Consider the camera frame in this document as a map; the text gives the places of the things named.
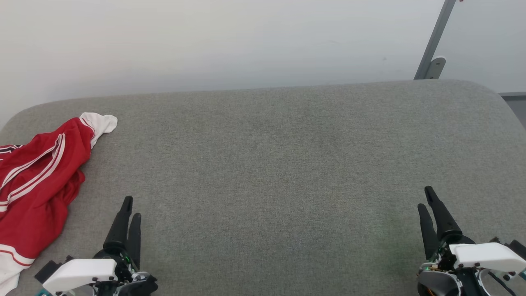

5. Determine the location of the red and white basketball jersey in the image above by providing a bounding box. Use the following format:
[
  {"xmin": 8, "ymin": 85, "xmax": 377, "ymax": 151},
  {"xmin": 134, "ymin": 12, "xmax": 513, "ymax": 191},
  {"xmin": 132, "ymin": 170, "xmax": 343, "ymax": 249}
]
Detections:
[{"xmin": 0, "ymin": 112, "xmax": 118, "ymax": 296}]

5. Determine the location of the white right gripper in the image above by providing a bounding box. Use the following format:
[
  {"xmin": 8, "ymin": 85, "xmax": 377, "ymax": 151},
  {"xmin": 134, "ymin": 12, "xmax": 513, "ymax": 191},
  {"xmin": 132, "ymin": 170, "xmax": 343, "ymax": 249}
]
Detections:
[{"xmin": 417, "ymin": 186, "xmax": 526, "ymax": 296}]

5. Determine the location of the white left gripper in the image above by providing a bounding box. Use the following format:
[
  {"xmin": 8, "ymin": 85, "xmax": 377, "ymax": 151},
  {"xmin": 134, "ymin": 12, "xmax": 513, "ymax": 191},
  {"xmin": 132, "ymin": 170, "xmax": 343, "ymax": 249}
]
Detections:
[{"xmin": 41, "ymin": 196, "xmax": 159, "ymax": 296}]

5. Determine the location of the grey metal post bracket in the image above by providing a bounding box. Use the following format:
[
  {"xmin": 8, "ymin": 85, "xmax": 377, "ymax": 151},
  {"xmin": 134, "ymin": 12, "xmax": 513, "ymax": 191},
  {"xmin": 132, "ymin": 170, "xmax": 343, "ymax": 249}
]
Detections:
[{"xmin": 424, "ymin": 57, "xmax": 447, "ymax": 80}]

